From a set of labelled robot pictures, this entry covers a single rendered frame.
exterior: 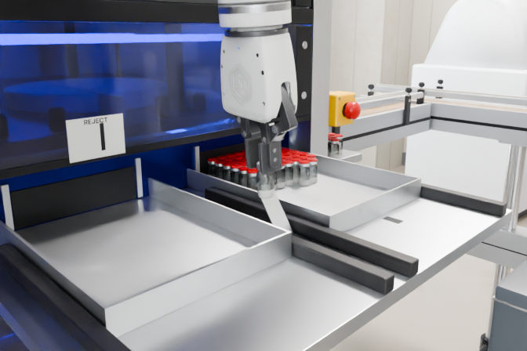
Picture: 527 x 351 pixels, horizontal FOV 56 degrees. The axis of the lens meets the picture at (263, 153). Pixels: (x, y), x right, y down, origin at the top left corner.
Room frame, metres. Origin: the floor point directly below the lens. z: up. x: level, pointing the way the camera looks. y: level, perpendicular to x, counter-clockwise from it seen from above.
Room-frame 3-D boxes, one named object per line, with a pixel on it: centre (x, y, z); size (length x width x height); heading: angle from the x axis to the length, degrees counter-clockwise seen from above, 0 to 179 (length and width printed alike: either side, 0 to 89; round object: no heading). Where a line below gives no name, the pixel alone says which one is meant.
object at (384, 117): (1.42, -0.27, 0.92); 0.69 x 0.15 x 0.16; 134
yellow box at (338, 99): (1.12, -0.16, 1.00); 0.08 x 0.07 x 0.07; 44
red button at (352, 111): (1.09, -0.19, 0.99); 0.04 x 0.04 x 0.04; 44
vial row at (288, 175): (0.89, -0.04, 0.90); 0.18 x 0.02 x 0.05; 135
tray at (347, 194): (0.86, -0.07, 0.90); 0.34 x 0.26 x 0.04; 44
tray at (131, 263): (0.62, 0.18, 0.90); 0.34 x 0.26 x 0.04; 44
